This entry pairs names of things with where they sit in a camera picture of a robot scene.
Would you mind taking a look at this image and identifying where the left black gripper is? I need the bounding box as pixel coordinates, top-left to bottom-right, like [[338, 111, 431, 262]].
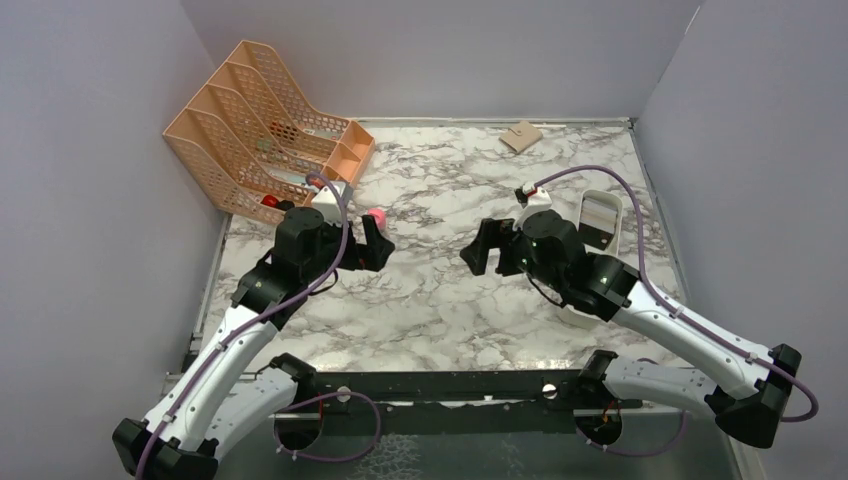
[[302, 212, 395, 283]]

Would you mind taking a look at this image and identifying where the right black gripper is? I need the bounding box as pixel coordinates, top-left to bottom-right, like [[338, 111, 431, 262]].
[[460, 217, 566, 293]]

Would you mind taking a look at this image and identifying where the black credit card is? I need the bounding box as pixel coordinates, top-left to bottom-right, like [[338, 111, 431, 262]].
[[578, 223, 615, 251]]

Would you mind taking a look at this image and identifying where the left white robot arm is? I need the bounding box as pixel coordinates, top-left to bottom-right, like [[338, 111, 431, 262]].
[[112, 207, 395, 479]]

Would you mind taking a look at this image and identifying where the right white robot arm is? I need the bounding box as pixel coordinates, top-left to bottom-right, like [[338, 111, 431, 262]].
[[460, 210, 801, 449]]

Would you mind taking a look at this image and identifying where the pink capped small bottle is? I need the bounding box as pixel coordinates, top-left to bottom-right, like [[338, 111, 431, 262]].
[[366, 208, 387, 232]]

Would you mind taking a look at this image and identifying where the red round object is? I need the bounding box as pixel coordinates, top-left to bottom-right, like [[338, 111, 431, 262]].
[[261, 195, 278, 208]]

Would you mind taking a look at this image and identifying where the white oblong tray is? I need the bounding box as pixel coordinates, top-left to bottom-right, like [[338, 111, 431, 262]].
[[559, 189, 625, 331]]

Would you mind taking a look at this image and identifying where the peach mesh file organizer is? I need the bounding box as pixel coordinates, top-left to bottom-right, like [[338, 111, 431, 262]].
[[163, 40, 376, 225]]

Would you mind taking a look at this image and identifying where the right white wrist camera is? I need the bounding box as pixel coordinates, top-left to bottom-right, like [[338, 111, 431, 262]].
[[513, 182, 552, 231]]

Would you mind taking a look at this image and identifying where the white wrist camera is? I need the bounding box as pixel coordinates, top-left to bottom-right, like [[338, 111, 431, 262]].
[[513, 182, 552, 231], [311, 181, 354, 227]]

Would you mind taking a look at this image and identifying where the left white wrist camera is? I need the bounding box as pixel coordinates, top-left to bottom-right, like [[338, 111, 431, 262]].
[[311, 181, 354, 227]]

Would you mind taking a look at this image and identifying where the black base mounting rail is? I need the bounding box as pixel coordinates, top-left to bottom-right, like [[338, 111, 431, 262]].
[[272, 369, 614, 439]]

